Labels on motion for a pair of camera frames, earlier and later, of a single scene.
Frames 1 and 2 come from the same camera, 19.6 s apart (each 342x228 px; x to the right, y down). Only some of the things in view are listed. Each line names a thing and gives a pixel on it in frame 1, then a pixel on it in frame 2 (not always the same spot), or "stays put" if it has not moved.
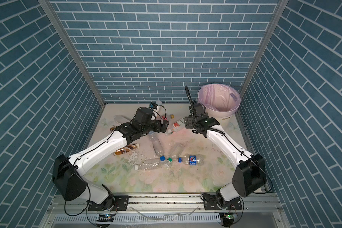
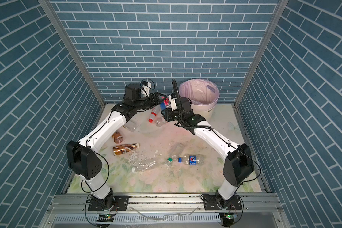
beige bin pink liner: [221, 102] -> [203, 94]
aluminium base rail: [167, 211] stays put
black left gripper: [164, 126] -> [157, 100]
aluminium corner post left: [53, 16] stays put
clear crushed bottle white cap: [146, 165] stays put
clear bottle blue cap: [156, 146] -> [165, 104]
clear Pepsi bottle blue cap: [192, 159] stays put
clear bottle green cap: [176, 150] stays put
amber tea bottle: [125, 149] stays put
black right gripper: [188, 122] -> [168, 117]
